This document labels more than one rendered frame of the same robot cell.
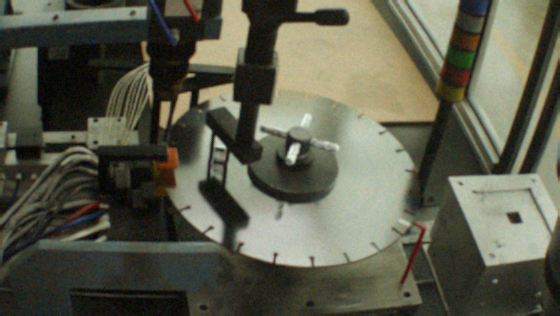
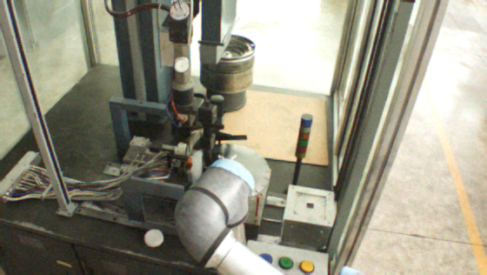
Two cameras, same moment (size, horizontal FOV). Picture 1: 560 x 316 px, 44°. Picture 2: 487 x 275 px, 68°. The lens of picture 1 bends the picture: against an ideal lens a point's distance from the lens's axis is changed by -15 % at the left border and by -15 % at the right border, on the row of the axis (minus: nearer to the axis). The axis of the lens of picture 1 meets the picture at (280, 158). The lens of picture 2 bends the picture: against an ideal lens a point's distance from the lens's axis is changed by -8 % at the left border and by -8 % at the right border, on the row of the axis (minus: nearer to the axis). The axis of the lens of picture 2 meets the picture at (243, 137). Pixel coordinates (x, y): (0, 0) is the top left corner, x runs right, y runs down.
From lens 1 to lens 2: 0.74 m
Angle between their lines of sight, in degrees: 21
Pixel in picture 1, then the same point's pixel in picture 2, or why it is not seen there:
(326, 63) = (289, 137)
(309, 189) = not seen: hidden behind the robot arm
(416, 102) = (316, 157)
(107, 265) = (150, 186)
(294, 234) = not seen: hidden behind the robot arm
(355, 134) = (255, 164)
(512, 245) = (301, 215)
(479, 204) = (296, 197)
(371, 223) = not seen: hidden behind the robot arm
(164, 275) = (168, 192)
